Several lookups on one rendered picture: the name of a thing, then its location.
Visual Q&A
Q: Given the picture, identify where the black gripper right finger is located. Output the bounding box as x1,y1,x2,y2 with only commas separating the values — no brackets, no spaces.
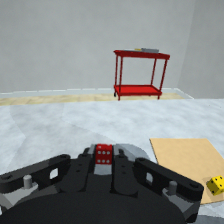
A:
111,145,204,223

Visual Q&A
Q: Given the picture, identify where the red die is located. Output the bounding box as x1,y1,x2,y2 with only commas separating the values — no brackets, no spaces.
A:
95,144,112,165

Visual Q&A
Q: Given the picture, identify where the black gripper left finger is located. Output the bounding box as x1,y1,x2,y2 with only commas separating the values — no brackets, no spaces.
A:
0,144,97,213

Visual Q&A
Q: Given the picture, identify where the tan square mat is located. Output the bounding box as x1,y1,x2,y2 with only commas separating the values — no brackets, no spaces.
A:
149,138,224,205

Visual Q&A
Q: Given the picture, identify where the yellow die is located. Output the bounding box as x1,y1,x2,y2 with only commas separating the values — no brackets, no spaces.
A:
206,175,224,196

